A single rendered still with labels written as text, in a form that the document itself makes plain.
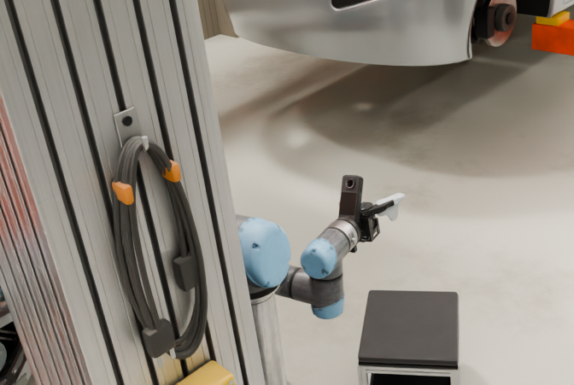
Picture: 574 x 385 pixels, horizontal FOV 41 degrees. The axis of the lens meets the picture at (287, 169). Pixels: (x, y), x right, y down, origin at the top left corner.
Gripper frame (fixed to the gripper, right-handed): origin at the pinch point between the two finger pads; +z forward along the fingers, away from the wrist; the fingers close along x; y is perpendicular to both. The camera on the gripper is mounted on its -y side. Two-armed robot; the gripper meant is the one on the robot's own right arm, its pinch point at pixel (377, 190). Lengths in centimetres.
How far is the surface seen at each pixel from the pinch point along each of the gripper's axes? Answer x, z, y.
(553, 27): -19, 298, 24
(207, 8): -366, 436, 5
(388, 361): -27, 41, 82
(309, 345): -80, 74, 105
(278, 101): -225, 310, 64
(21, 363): -111, -36, 45
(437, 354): -11, 49, 82
